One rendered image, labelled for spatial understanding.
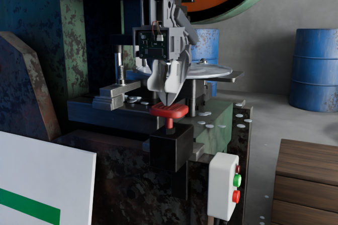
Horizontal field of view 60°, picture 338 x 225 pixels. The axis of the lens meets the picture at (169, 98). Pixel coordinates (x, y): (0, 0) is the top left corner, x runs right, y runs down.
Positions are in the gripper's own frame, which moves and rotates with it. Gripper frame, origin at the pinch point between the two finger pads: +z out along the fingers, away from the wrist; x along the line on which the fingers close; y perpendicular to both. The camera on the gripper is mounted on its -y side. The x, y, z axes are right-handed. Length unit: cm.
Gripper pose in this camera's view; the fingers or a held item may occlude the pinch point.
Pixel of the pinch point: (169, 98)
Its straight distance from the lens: 58.4
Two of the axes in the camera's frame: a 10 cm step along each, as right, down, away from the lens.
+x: 9.0, 1.0, -4.2
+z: 0.0, 9.7, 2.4
